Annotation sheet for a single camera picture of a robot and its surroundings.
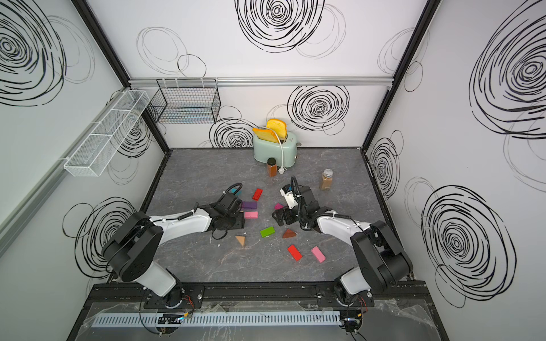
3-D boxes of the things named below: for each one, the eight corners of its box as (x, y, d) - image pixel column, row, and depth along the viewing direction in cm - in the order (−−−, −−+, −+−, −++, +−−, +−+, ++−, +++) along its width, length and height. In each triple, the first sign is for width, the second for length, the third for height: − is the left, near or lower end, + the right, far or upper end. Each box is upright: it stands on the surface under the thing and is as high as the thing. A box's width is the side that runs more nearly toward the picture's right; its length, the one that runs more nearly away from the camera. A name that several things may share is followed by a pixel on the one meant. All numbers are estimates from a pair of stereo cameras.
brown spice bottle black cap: (269, 177, 110) (269, 165, 102) (267, 170, 113) (266, 158, 105) (277, 175, 110) (277, 163, 103) (274, 168, 113) (274, 156, 106)
